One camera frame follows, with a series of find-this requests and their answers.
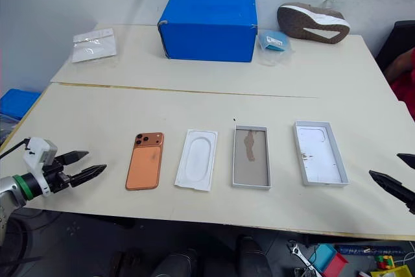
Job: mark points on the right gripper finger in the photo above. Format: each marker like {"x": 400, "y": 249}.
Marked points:
{"x": 409, "y": 159}
{"x": 394, "y": 186}

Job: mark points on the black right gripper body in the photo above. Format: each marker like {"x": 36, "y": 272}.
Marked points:
{"x": 411, "y": 208}

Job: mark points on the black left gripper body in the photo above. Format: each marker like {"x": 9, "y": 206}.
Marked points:
{"x": 55, "y": 176}

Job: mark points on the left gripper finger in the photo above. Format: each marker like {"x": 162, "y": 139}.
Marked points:
{"x": 88, "y": 174}
{"x": 75, "y": 156}

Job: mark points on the white phone box lid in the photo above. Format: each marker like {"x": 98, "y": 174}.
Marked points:
{"x": 319, "y": 155}

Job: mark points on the phone box base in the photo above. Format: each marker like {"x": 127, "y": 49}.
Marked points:
{"x": 251, "y": 160}

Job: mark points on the large blue cardboard box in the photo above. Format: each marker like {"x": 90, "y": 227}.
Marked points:
{"x": 207, "y": 30}

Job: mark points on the orange smartphone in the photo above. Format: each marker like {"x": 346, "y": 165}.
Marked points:
{"x": 144, "y": 166}

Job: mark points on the blue patterned bar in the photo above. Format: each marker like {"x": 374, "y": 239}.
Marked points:
{"x": 369, "y": 250}

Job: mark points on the colourful toy blocks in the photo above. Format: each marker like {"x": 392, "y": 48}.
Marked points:
{"x": 384, "y": 261}

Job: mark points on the yellow bin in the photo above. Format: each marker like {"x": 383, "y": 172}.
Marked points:
{"x": 394, "y": 272}

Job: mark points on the blue storage bin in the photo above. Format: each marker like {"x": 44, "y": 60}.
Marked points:
{"x": 16, "y": 102}

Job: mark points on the person in red clothing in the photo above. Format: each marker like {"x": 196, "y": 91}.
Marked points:
{"x": 403, "y": 76}

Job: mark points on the red and blue tray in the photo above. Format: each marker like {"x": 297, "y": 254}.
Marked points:
{"x": 329, "y": 259}

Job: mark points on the white moulded insert tray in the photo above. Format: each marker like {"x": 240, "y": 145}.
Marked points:
{"x": 196, "y": 160}

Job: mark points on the white plastic pouch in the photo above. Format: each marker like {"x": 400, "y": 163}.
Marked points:
{"x": 94, "y": 45}

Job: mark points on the silver wrench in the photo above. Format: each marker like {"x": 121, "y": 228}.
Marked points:
{"x": 300, "y": 254}

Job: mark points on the black chair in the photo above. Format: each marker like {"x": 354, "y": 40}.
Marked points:
{"x": 394, "y": 43}

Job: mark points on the brown sneaker with white sole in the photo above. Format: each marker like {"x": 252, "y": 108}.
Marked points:
{"x": 311, "y": 25}

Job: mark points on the blue item in plastic bag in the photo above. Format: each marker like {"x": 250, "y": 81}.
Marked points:
{"x": 274, "y": 41}

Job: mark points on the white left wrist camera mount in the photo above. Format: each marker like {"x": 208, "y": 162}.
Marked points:
{"x": 38, "y": 152}

